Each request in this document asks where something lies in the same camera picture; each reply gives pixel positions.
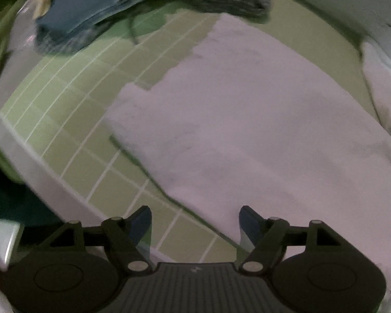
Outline blue jeans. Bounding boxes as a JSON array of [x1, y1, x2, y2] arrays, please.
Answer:
[[34, 0, 172, 51]]

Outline white folded cloth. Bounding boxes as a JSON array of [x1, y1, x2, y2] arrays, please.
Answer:
[[360, 41, 391, 146]]

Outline green grid mat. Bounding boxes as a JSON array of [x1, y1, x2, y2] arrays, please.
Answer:
[[0, 0, 380, 264]]

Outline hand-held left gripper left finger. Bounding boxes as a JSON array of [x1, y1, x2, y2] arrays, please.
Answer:
[[36, 205, 153, 275]]

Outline white hooded garment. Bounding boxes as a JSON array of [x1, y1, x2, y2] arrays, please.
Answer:
[[106, 13, 391, 251]]

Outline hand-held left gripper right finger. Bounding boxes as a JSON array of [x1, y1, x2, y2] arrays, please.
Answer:
[[239, 205, 346, 275]]

